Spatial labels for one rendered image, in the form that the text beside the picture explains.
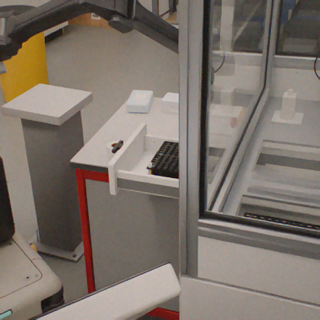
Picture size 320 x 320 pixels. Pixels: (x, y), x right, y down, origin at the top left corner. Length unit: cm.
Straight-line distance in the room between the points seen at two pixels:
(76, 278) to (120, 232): 60
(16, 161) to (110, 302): 286
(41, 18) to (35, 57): 271
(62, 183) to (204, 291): 145
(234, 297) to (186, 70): 49
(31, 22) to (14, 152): 220
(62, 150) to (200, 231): 144
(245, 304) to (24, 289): 119
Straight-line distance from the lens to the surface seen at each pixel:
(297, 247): 109
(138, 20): 151
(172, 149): 173
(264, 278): 115
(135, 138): 176
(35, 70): 430
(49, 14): 154
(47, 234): 278
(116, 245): 214
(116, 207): 203
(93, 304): 79
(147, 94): 237
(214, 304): 122
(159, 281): 82
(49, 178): 258
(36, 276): 226
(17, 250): 240
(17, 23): 164
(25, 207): 315
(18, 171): 350
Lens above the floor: 174
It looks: 30 degrees down
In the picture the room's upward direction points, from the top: 1 degrees counter-clockwise
